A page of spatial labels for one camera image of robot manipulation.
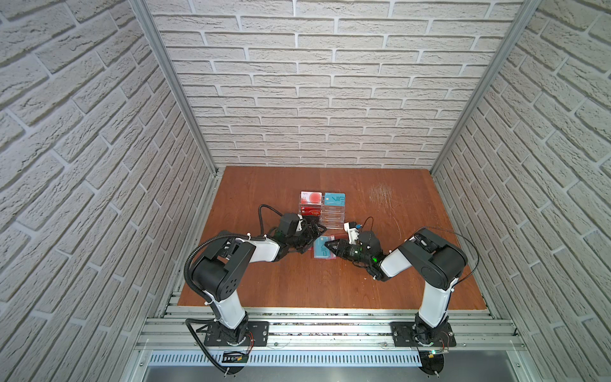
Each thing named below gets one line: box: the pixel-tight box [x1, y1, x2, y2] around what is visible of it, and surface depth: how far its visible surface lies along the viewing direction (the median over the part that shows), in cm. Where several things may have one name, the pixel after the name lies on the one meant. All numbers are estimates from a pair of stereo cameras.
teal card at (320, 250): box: [313, 235, 331, 259], surface depth 92 cm
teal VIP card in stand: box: [323, 192, 347, 207], surface depth 99 cm
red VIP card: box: [300, 206, 322, 217], surface depth 99 cm
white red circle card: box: [299, 191, 323, 204], surface depth 100 cm
